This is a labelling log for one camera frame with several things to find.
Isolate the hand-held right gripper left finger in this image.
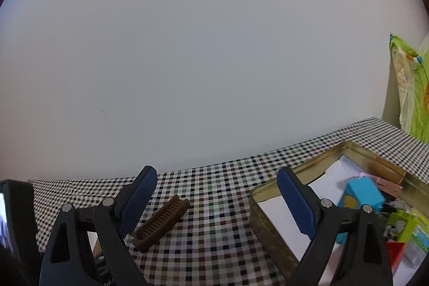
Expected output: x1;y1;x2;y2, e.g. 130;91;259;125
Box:
39;165;158;286

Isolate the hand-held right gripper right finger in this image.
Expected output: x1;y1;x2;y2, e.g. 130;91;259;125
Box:
276;166;393;286

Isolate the brown comb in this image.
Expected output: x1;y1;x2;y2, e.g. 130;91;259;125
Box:
131;195;191;253

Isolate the gold tin box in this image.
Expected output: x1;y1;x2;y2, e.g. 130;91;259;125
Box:
250;140;429;286

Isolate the blue and yellow small box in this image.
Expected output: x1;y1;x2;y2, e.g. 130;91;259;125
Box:
336;176;385;244

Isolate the red small box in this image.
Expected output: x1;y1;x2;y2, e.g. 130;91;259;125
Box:
385;241;407;274

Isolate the white paper sheet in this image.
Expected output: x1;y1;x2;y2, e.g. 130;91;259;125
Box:
258;155;369;286

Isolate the checkered tablecloth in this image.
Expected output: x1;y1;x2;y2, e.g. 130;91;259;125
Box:
28;117;429;286

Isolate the pink clip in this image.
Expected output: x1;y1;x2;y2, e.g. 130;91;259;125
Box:
369;172;405;196

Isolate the green small box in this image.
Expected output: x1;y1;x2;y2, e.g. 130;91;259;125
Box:
384;210;419;244

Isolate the green plastic bag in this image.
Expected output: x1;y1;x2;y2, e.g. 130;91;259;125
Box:
389;33;429;143

